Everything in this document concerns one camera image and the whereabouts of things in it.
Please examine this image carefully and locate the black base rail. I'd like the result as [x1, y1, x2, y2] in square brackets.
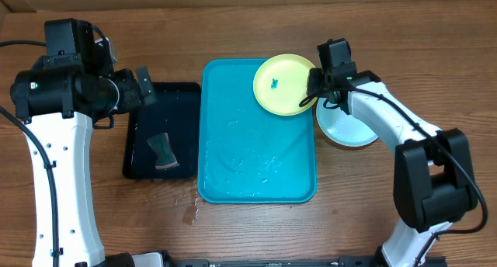
[104, 250, 448, 267]

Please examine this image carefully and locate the black plastic tray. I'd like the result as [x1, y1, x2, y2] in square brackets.
[123, 82, 201, 179]

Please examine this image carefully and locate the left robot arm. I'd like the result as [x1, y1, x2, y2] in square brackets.
[10, 19, 165, 267]

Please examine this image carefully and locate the yellow-green plate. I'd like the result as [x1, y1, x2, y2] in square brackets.
[253, 54, 316, 116]

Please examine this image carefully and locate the light blue plate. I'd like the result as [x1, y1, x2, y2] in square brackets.
[316, 98, 378, 147]

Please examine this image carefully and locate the teal plastic tray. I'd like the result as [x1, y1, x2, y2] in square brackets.
[197, 58, 318, 203]

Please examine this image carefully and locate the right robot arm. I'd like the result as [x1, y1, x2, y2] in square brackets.
[301, 39, 488, 266]

